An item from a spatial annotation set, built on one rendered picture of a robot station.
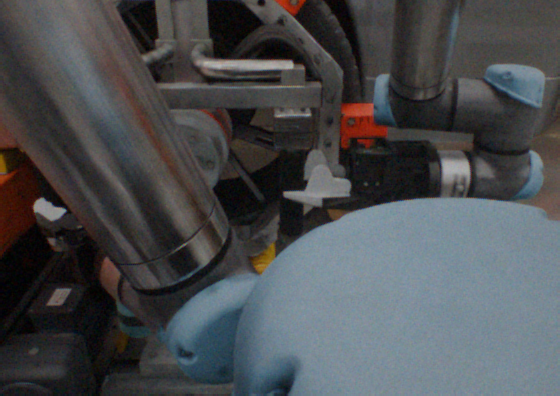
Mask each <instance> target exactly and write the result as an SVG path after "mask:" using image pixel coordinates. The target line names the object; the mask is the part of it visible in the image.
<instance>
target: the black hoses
mask: <svg viewBox="0 0 560 396"><path fill-rule="evenodd" d="M269 44H279V45H280V46H281V47H282V48H283V49H284V50H285V51H286V52H287V53H288V56H289V57H291V58H292V59H293V61H294V62H295V63H296V64H303V66H304V68H305V81H319V82H321V84H322V86H323V78H322V77H321V75H320V73H319V71H318V69H317V67H315V64H314V62H313V60H312V59H311V57H310V56H309V55H308V53H307V52H306V50H305V48H304V47H303V45H302V44H301V42H300V41H299V39H298V38H297V37H296V35H294V34H293V33H292V32H290V31H289V30H288V28H287V27H285V26H283V25H280V24H266V25H263V26H262V27H260V28H258V29H257V30H255V31H254V32H252V33H251V34H250V35H249V36H247V37H245V38H244V39H243V40H242V42H241V43H240V44H239V45H238V46H237V47H236V48H235V51H234V52H233V53H232V55H231V56H230V57H229V58H228V59H248V58H249V57H252V56H253V55H254V54H256V53H257V52H258V51H260V50H261V49H262V48H263V47H265V46H267V45H269ZM219 82H237V80H225V79H219Z"/></svg>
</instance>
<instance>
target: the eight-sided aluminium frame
mask: <svg viewBox="0 0 560 396"><path fill-rule="evenodd" d="M129 1H130V0H112V2H113V4H114V6H115V8H116V10H117V11H118V12H119V13H120V12H121V11H122V10H123V9H124V8H125V6H126V5H127V4H128V3H129ZM242 1H243V2H244V3H245V4H246V6H247V7H248V8H249V9H250V10H251V11H252V12H253V13H254V14H255V15H256V16H258V17H259V18H260V19H261V20H262V22H263V23H264V24H265V25H266V24H279V23H277V20H278V19H279V18H282V19H284V21H283V22H282V23H280V25H283V26H285V27H287V28H288V30H289V31H290V32H292V33H293V34H294V35H296V37H297V38H301V39H300V40H299V41H300V42H301V44H302V45H303V47H304V48H305V50H306V52H307V53H308V55H309V56H310V57H311V59H312V60H313V62H314V64H315V67H317V69H318V71H319V73H320V75H321V77H322V78H323V100H322V107H316V125H315V150H320V151H322V152H323V154H324V156H325V158H326V160H327V161H328V162H329V163H331V164H338V160H339V142H340V126H341V108H342V91H343V80H342V74H343V72H342V69H341V67H340V66H339V65H338V64H337V63H336V61H335V60H334V59H333V58H332V57H331V56H330V54H329V53H326V52H325V51H324V50H323V49H322V47H321V46H320V45H319V44H318V43H317V42H316V41H315V40H314V38H313V37H312V36H310V35H309V33H308V32H307V31H306V30H305V29H304V28H303V27H302V26H301V25H300V24H299V23H298V22H297V21H296V20H295V18H294V17H293V16H292V15H289V14H288V13H287V11H286V10H285V9H284V8H283V7H282V6H281V5H280V4H279V3H277V2H276V1H275V0H265V3H264V4H263V5H260V4H259V3H258V0H242ZM231 227H232V229H233V230H234V232H235V234H236V235H238V236H237V238H238V240H239V242H240V243H241V244H242V246H243V248H244V250H245V252H246V254H247V255H248V256H259V255H260V253H261V252H262V251H263V250H266V249H268V246H269V245H270V244H271V243H273V242H275V241H276V240H277V230H278V228H279V227H280V199H279V200H278V201H277V202H276V203H274V204H273V205H272V206H271V207H270V208H269V209H268V210H267V211H266V212H265V213H263V214H262V215H261V216H260V217H259V218H258V219H257V220H256V221H255V222H253V223H252V224H251V225H245V226H231Z"/></svg>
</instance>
